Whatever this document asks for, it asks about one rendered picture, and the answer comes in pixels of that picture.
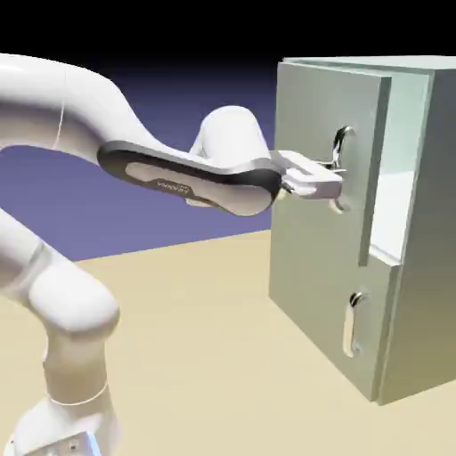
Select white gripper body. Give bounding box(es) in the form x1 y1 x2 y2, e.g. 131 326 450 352
277 150 347 200

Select curved silver door handle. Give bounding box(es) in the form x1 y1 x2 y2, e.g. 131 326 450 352
341 290 368 359
327 125 357 216

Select tall pale green cabinet door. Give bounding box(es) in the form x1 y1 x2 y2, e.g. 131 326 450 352
268 61 393 379

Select pale green cabinet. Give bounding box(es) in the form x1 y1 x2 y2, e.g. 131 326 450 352
268 55 456 407

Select short pale green cabinet door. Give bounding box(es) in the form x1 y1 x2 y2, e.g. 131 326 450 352
357 261 402 403

